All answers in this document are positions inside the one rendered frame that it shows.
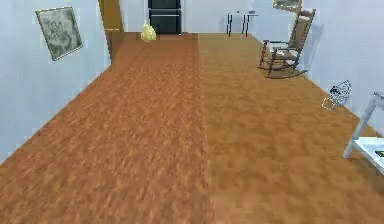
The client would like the yellow bag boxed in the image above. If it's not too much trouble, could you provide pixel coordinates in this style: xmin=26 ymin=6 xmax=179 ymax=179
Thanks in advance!
xmin=140 ymin=21 xmax=157 ymax=43

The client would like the black fridge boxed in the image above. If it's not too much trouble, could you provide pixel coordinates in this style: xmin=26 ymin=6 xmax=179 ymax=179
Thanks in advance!
xmin=147 ymin=0 xmax=183 ymax=36

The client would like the brown wooden rocking chair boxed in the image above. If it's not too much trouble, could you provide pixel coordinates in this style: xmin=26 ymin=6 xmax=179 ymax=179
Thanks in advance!
xmin=257 ymin=8 xmax=317 ymax=80

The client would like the brown wooden room door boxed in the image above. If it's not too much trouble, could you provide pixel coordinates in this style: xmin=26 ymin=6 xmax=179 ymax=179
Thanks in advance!
xmin=98 ymin=0 xmax=125 ymax=63

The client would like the white table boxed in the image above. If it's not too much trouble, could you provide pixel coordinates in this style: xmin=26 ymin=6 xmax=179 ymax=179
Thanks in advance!
xmin=342 ymin=91 xmax=384 ymax=176

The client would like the gold framed wall picture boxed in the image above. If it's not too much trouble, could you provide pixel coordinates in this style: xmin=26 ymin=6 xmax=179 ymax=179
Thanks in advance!
xmin=272 ymin=0 xmax=303 ymax=13

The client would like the white wire basket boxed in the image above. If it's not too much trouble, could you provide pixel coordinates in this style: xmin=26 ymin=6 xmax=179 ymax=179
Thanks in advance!
xmin=320 ymin=79 xmax=353 ymax=112

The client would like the grey framed wall picture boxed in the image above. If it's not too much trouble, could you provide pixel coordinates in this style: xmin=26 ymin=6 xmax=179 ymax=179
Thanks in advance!
xmin=34 ymin=6 xmax=84 ymax=62

